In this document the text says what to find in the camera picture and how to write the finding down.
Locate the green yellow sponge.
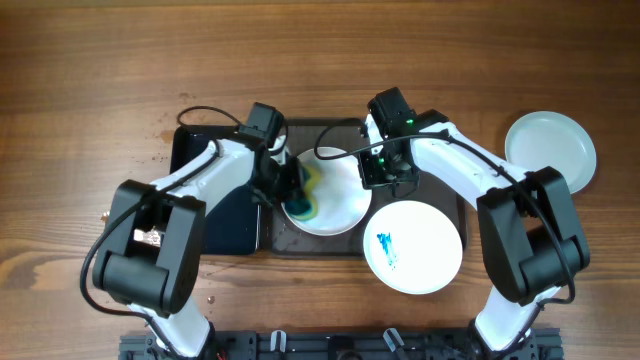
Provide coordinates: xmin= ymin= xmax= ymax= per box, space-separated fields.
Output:
xmin=284 ymin=163 xmax=322 ymax=221

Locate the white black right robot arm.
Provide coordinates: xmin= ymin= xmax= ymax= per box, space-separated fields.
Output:
xmin=358 ymin=108 xmax=590 ymax=359

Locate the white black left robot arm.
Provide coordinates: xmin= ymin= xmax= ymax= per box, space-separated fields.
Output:
xmin=79 ymin=139 xmax=317 ymax=359

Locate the dark brown serving tray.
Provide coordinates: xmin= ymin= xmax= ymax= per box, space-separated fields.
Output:
xmin=258 ymin=119 xmax=469 ymax=258

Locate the black water basin tray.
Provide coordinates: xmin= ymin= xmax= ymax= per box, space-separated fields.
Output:
xmin=169 ymin=127 xmax=261 ymax=255

